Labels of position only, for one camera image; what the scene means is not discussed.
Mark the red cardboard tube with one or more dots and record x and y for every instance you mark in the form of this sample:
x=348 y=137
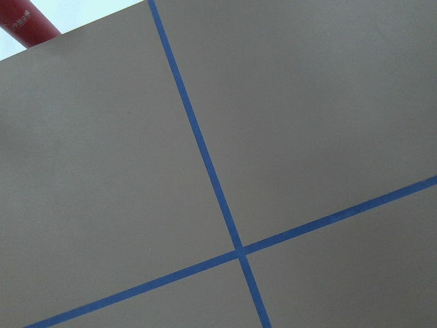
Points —
x=25 y=23

